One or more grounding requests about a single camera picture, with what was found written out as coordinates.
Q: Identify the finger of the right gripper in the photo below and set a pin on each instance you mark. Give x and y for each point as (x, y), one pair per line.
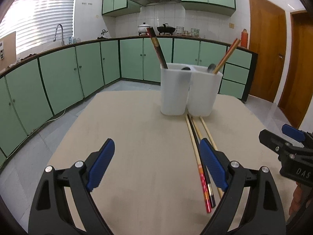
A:
(293, 133)
(273, 141)

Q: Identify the metal spoon in holder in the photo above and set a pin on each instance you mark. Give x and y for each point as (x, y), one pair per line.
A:
(211, 68)

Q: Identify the white window blinds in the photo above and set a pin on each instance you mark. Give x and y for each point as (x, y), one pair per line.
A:
(38, 21)

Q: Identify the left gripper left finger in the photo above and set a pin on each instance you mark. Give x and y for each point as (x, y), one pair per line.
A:
(50, 213)

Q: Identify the bamboo chopstick red patterned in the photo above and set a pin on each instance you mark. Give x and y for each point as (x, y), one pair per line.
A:
(199, 166)

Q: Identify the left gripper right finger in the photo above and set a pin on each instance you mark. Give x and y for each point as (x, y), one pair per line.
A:
(263, 213)

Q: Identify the orange thermos bottle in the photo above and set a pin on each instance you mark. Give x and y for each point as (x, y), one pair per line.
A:
(244, 38)

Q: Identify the brown cardboard board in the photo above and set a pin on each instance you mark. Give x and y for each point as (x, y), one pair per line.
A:
(8, 50)

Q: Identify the person's right hand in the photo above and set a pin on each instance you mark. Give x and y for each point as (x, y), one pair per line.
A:
(298, 196)

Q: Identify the patterned ceramic jar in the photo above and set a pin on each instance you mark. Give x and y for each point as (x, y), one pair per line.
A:
(195, 32)

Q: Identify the small kettle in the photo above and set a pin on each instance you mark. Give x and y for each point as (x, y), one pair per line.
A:
(103, 34)

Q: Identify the bamboo chopstick red band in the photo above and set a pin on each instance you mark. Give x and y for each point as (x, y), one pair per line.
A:
(228, 57)

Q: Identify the white utensil holder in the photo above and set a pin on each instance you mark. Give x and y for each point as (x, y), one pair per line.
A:
(175, 82)
(203, 91)

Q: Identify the brown wooden door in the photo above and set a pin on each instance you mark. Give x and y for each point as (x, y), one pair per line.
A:
(297, 92)
(268, 39)

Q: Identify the black wok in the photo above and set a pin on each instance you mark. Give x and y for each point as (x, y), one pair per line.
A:
(166, 29)

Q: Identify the bamboo chopstick orange red end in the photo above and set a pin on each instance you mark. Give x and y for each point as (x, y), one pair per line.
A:
(211, 140)

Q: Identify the white cooking pot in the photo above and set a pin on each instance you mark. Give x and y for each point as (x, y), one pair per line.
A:
(143, 29)

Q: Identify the green lower kitchen cabinets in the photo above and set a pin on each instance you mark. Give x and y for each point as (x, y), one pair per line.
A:
(41, 86)

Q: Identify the white left utensil holder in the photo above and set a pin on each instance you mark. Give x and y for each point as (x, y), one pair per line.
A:
(175, 82)

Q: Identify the white right utensil holder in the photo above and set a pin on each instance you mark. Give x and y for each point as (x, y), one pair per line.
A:
(203, 91)

